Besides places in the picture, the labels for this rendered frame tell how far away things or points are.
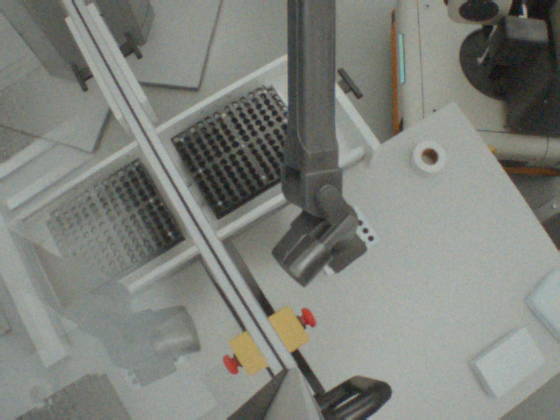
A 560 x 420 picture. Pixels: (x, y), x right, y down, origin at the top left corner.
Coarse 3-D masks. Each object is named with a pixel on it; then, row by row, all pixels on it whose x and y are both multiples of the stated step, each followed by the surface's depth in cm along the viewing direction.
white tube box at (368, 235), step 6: (360, 216) 115; (360, 222) 117; (366, 222) 115; (360, 228) 114; (366, 228) 115; (372, 228) 114; (366, 234) 114; (372, 234) 114; (366, 240) 114; (372, 240) 116; (378, 240) 114; (372, 246) 114; (324, 270) 113; (330, 270) 112
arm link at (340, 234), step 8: (352, 208) 82; (344, 216) 81; (352, 216) 81; (328, 224) 81; (336, 224) 80; (344, 224) 81; (352, 224) 81; (320, 232) 81; (328, 232) 80; (336, 232) 81; (344, 232) 81; (352, 232) 81; (320, 240) 80; (328, 240) 80; (336, 240) 80; (344, 240) 81; (328, 248) 80
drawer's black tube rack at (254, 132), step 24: (264, 96) 113; (216, 120) 110; (240, 120) 110; (264, 120) 110; (192, 144) 112; (216, 144) 108; (240, 144) 108; (264, 144) 108; (192, 168) 108; (216, 168) 110; (240, 168) 111; (264, 168) 107; (216, 192) 109; (240, 192) 106; (216, 216) 108
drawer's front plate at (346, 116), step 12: (336, 84) 108; (336, 96) 107; (336, 108) 111; (348, 108) 107; (336, 120) 116; (348, 120) 109; (360, 120) 106; (348, 132) 113; (360, 132) 106; (360, 144) 110; (372, 144) 105; (372, 156) 108
